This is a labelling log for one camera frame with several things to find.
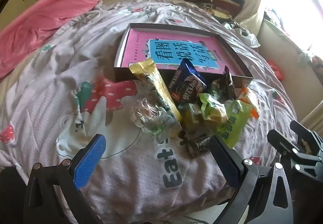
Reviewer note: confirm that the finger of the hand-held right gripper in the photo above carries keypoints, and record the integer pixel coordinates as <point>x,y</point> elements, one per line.
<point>285,150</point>
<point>307,137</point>

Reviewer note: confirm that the shallow brown cardboard box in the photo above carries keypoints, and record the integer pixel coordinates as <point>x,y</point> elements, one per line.
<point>121,75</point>

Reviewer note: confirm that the pink blanket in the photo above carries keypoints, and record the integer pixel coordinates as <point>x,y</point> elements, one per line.
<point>37,19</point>

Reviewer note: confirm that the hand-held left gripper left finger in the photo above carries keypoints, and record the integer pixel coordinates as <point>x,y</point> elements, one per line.
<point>89,161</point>

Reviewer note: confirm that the red plastic bag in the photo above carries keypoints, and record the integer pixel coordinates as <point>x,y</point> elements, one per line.
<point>276,70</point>

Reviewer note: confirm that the bright green cartoon snack packet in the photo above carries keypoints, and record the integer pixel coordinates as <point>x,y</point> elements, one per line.
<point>232,125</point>

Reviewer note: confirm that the dark clothes on windowsill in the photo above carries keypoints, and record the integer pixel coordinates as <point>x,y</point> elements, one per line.
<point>275,19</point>

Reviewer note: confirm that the blue cookie packet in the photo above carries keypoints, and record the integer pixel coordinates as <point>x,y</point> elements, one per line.
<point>186,85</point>

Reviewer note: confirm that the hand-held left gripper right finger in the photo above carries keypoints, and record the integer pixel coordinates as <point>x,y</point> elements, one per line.
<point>224,161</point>

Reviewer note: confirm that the grey crumpled cloth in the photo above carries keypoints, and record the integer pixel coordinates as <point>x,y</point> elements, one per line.
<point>304,57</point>

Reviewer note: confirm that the white plastic bag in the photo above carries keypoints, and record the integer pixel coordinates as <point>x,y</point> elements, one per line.
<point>248,36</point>

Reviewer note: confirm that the dark seaweed snack packet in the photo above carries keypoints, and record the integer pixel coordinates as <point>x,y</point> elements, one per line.
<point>222,87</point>

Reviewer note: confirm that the orange cracker packet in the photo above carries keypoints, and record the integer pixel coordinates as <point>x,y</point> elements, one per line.
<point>248,100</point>

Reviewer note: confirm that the patterned brown cloth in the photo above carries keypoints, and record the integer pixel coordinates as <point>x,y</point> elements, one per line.
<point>318,67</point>

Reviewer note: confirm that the brown chocolate bar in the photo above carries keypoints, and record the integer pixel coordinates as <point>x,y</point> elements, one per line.
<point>201,143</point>

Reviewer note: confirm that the clear cracker packet green print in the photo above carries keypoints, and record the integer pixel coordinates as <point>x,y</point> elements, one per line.
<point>151,118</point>

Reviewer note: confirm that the long yellow snack packet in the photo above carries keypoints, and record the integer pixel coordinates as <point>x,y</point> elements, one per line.
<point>154,82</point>

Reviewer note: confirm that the pink and blue book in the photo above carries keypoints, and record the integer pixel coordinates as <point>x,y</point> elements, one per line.
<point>136,47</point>

